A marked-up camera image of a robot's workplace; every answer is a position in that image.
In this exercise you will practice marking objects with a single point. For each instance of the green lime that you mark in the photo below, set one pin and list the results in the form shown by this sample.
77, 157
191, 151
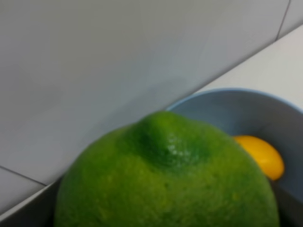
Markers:
165, 171

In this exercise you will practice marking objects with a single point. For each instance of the yellow mango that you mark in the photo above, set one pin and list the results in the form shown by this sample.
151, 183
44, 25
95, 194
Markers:
265, 155

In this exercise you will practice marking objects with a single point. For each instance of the blue plastic bowl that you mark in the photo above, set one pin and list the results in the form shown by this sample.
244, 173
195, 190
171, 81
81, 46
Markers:
266, 116

